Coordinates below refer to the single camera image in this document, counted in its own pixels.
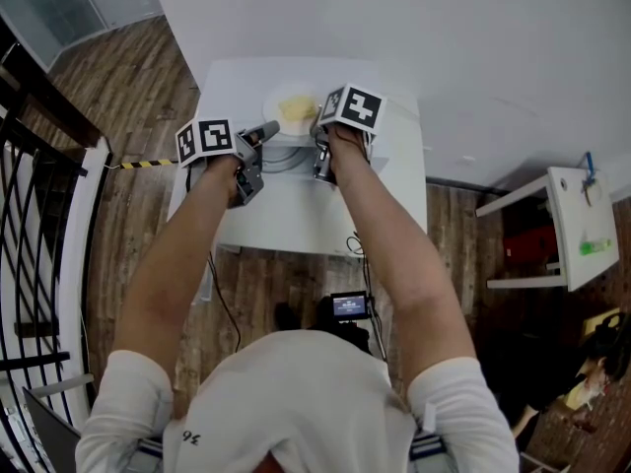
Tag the grey top table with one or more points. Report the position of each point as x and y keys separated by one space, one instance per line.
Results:
x=49 y=426

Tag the person's right forearm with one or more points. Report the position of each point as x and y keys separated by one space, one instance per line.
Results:
x=404 y=274

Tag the pale yellow shredded food pile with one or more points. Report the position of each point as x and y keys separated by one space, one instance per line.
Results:
x=297 y=108

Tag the glass turntable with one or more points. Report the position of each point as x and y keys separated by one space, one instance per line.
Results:
x=286 y=160

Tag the black stair railing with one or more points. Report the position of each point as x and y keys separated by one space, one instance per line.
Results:
x=49 y=101

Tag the small black screen device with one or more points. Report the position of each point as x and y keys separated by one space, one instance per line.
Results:
x=349 y=306

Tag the small white table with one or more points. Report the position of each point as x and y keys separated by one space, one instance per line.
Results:
x=586 y=224

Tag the person's left forearm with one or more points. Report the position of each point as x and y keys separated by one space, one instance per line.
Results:
x=167 y=289

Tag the person's black trousers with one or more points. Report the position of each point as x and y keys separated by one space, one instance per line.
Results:
x=340 y=335

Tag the white microwave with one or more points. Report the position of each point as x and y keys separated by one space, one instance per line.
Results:
x=236 y=87

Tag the person's left black shoe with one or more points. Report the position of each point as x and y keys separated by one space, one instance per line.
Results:
x=287 y=316

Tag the yellow black striped tape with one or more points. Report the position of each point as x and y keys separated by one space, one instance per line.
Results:
x=148 y=164

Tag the frosted glass partition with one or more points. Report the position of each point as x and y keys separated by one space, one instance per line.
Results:
x=59 y=13

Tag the red box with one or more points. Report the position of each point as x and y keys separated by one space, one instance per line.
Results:
x=531 y=245

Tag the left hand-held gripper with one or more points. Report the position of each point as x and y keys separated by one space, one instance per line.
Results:
x=207 y=138

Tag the white plate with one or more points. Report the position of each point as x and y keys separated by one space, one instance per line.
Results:
x=271 y=116

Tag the person's left hand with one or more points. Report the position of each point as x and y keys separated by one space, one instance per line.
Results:
x=224 y=175

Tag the person's right hand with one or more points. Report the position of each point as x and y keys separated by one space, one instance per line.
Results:
x=347 y=146

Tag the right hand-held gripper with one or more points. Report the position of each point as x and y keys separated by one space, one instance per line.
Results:
x=357 y=106

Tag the person's white shirt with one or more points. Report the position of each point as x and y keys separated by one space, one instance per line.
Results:
x=296 y=412

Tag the green bottle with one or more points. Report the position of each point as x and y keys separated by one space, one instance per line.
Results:
x=595 y=247

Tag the yellow box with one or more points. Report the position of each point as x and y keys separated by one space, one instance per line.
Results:
x=599 y=322

